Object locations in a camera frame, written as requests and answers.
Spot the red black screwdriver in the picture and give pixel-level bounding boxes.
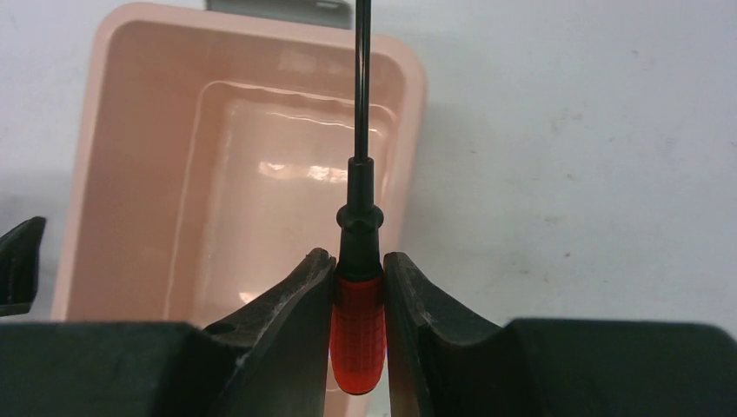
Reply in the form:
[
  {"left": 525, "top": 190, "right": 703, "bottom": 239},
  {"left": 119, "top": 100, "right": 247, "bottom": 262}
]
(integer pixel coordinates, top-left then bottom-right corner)
[{"left": 329, "top": 1, "right": 386, "bottom": 395}]

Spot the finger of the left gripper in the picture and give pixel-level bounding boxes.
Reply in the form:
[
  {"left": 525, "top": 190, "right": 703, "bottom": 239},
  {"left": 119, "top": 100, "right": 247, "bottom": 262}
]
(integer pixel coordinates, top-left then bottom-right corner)
[{"left": 1, "top": 216, "right": 46, "bottom": 317}]

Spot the pink plastic bin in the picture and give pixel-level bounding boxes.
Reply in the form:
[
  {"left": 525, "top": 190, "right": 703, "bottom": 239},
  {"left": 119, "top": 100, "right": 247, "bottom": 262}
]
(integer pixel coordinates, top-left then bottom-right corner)
[{"left": 50, "top": 1, "right": 429, "bottom": 417}]

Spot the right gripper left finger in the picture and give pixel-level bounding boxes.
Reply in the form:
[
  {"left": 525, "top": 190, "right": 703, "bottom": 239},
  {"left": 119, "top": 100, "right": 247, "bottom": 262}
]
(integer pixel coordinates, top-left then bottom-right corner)
[{"left": 204, "top": 248, "right": 336, "bottom": 416}]

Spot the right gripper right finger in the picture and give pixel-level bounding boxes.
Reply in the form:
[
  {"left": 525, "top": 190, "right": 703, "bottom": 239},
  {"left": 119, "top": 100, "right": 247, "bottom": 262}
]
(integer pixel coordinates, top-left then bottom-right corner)
[{"left": 383, "top": 252, "right": 541, "bottom": 416}]

